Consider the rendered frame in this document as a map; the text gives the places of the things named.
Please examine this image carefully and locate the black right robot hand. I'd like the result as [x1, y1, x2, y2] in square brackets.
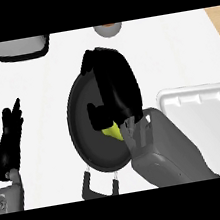
[76, 40, 147, 134]

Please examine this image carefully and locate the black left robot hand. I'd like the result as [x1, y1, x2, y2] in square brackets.
[0, 97, 35, 184]

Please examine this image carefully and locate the yellow-green pear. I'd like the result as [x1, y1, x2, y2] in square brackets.
[99, 121, 125, 146]

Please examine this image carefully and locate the white tray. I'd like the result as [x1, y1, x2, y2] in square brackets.
[154, 78, 220, 187]

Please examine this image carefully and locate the grey round container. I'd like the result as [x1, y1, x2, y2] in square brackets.
[93, 22, 125, 41]

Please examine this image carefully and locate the grey appliance with black base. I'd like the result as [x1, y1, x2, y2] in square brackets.
[0, 34, 54, 65]

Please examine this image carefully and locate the black pot with handle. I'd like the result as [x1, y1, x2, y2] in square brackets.
[59, 63, 154, 202]

